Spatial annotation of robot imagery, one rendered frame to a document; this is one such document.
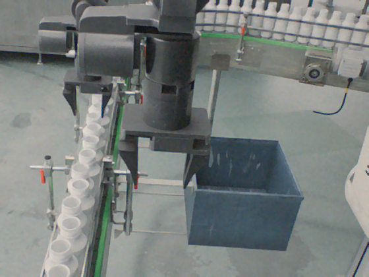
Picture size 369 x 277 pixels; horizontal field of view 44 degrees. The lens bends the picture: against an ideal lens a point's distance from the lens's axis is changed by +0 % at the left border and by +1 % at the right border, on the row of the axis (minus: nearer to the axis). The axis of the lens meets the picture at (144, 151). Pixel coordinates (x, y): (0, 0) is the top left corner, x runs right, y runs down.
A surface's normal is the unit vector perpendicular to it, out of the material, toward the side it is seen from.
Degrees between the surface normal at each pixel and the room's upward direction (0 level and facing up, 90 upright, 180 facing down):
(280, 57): 90
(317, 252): 0
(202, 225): 90
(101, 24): 90
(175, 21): 89
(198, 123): 0
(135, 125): 0
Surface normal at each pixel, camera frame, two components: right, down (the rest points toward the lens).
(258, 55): -0.33, 0.51
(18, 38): -0.01, 0.54
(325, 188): 0.06, -0.83
